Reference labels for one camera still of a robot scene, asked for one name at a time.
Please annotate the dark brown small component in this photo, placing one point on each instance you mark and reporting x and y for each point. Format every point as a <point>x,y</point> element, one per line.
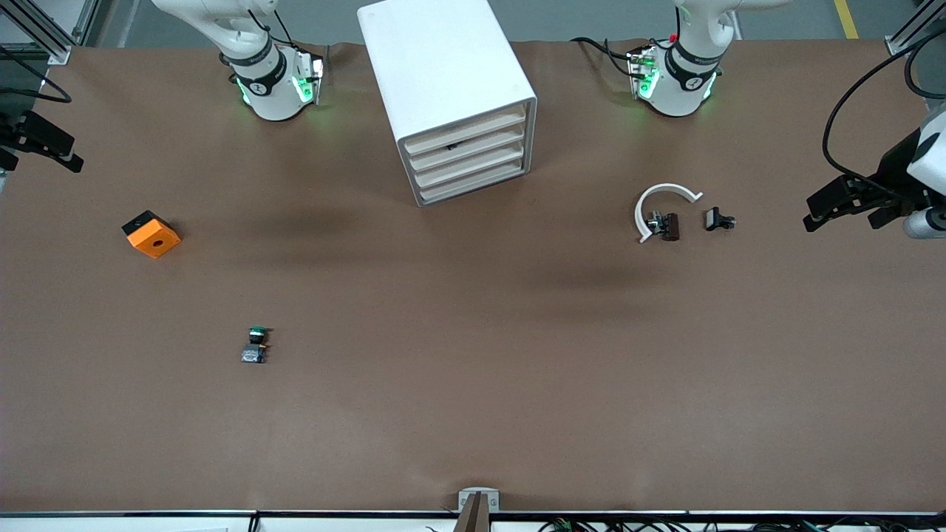
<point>669,226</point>

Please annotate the brown table cover mat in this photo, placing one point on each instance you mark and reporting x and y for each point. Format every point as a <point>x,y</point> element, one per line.
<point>473,369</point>

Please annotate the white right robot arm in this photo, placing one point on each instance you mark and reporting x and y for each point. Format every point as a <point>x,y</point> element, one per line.
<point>270,81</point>

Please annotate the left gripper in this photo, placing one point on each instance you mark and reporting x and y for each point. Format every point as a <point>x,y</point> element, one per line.
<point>895,168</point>

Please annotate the small black clip component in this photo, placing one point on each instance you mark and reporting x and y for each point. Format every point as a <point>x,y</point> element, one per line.
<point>715,219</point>

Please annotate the silver base connector plate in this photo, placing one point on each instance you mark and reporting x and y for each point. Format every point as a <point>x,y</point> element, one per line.
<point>310,77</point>
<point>641,74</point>

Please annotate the green push button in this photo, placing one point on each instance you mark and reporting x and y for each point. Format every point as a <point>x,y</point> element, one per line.
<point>255,347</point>

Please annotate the orange and black block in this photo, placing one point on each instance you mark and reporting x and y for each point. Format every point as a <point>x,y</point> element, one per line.
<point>154,238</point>

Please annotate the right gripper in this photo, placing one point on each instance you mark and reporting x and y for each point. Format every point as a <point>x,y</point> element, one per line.
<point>16,131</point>

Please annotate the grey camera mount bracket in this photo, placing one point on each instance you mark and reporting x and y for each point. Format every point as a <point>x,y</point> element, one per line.
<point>478,506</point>

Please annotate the aluminium frame profile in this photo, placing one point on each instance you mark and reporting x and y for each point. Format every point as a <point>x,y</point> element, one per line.
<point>44,29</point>
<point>913,26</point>

